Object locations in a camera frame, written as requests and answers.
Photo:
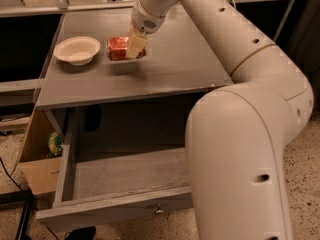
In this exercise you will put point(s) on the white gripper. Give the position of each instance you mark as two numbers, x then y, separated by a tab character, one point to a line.
144	20

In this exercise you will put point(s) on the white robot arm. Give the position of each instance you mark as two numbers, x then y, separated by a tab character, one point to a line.
236	135

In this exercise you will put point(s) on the open grey top drawer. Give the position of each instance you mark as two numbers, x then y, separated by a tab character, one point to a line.
101	191

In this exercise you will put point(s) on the metal drawer knob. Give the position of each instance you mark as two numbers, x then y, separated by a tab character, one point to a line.
159	210

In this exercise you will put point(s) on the white paper bowl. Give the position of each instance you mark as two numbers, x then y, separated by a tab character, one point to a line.
77	51

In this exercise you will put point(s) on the grey wooden cabinet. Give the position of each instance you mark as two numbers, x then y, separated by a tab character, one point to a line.
144	102

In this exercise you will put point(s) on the green snack bag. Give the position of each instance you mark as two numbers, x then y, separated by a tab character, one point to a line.
55	144

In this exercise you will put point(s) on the thin metal rod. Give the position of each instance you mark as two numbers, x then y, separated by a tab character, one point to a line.
283	20

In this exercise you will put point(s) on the cardboard box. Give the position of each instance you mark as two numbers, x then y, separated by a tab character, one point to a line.
40	171

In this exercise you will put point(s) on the black object on floor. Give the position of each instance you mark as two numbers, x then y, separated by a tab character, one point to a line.
82	234

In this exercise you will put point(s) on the grey metal rail frame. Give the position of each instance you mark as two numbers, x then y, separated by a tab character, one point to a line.
66	0

